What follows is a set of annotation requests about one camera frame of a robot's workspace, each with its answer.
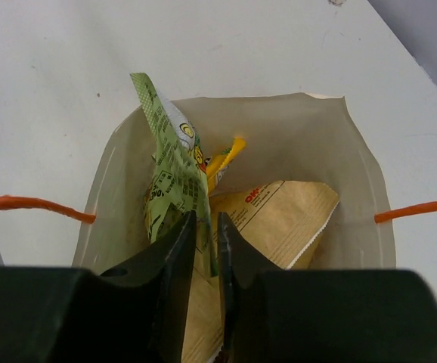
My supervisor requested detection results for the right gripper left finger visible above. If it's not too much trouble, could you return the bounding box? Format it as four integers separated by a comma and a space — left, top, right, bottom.
100, 212, 197, 362

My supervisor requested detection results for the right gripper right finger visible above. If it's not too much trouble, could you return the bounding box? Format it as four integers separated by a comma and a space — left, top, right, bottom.
217, 212, 279, 362

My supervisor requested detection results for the brown chips bag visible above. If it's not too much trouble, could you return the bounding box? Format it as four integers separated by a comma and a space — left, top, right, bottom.
181, 181, 339, 362

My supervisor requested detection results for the green snack packet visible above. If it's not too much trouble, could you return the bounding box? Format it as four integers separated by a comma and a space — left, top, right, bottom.
130, 73, 219, 278

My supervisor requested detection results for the yellow m&m's packet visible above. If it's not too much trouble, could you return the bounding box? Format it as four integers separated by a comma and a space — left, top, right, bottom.
206, 138, 246, 196

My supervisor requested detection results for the beige paper bag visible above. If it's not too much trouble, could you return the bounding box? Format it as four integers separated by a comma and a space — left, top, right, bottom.
0, 91, 437, 273

